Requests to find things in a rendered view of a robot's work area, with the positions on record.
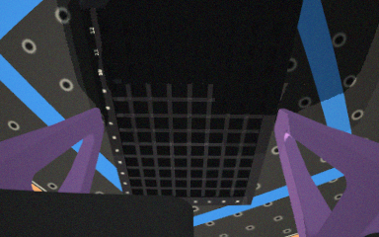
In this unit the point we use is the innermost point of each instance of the black grid plate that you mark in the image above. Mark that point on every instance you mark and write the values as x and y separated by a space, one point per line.
190 94

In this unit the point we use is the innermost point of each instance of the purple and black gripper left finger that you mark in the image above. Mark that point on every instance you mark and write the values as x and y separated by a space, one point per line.
24 155

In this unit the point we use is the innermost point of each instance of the black rectangular base plate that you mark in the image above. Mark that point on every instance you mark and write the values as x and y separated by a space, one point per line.
48 48

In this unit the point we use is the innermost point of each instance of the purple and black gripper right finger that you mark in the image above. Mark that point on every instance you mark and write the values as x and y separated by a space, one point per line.
357 212

